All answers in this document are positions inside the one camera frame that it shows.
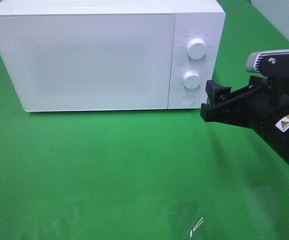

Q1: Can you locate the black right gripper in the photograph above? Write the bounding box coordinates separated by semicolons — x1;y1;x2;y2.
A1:
200;75;285;133

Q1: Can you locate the round white door button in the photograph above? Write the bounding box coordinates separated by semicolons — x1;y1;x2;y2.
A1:
180;94;195;106

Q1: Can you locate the white dial knob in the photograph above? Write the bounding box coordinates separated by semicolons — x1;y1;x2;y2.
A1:
182;70;202;90
186;38;207;60

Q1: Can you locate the white microwave door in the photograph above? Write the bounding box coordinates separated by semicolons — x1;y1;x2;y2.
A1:
0;14;175;112

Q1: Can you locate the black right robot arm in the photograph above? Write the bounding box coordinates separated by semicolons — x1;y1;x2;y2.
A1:
200;75;289;165

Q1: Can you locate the green table cover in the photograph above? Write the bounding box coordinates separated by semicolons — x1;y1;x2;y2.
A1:
0;56;289;240

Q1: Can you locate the clear tape patch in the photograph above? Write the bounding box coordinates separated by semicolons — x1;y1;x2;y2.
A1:
168;201;208;240

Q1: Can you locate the white microwave oven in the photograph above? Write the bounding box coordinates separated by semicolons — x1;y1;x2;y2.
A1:
0;0;226;109

